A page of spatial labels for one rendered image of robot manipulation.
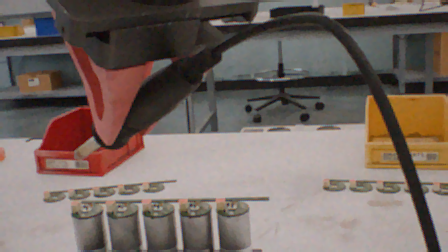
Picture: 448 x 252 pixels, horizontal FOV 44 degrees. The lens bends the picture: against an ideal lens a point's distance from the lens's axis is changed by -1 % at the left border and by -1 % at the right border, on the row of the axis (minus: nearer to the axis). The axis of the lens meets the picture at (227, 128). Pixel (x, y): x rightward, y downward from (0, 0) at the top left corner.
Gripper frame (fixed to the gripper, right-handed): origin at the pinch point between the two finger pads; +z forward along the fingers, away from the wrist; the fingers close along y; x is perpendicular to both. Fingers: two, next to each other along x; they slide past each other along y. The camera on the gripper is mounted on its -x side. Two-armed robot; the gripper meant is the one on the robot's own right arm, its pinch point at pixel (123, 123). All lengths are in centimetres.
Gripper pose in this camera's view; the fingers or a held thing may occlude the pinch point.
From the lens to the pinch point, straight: 33.0
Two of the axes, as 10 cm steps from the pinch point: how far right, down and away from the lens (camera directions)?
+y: -7.9, 2.2, -5.8
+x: 5.8, 6.0, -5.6
